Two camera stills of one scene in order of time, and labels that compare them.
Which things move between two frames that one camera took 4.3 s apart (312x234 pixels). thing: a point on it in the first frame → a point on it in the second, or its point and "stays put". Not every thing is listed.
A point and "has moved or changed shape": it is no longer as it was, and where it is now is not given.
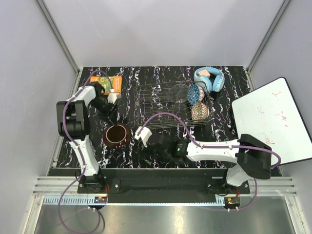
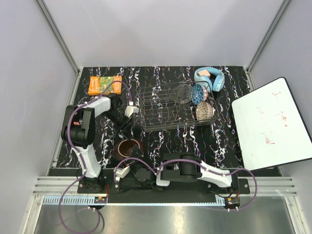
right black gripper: (143, 152) → (136, 152)
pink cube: (204, 72) stays put
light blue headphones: (204, 81) stays put
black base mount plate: (165, 181) stays put
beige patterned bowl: (199, 111) has moved or changed shape
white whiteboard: (271, 114) stays put
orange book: (116, 82) stays put
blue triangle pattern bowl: (193, 93) has moved or changed shape
